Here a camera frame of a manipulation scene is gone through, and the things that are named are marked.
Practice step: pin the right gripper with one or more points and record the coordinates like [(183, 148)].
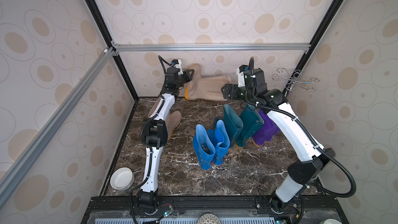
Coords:
[(232, 91)]

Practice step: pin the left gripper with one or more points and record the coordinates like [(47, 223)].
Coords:
[(187, 78)]

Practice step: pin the beige boot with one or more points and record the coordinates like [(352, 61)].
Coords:
[(172, 120), (208, 88)]

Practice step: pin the teal boot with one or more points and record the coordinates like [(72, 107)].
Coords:
[(233, 123), (252, 122)]

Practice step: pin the purple boot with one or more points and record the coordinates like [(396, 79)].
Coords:
[(259, 137), (271, 130)]

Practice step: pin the blue boot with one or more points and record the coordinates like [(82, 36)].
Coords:
[(221, 142), (203, 147)]

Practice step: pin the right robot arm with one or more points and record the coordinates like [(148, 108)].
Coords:
[(310, 160)]

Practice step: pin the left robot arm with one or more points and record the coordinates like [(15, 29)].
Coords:
[(154, 134)]

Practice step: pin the white round bowl left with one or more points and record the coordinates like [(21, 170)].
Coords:
[(122, 179)]

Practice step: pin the horizontal aluminium rail back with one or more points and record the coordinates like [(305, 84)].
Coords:
[(212, 47)]

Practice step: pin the chrome wire stand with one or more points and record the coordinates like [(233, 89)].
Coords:
[(294, 80)]

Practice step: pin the diagonal aluminium rail left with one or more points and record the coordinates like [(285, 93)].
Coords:
[(29, 156)]

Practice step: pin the black base frame front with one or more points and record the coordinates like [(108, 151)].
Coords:
[(229, 209)]

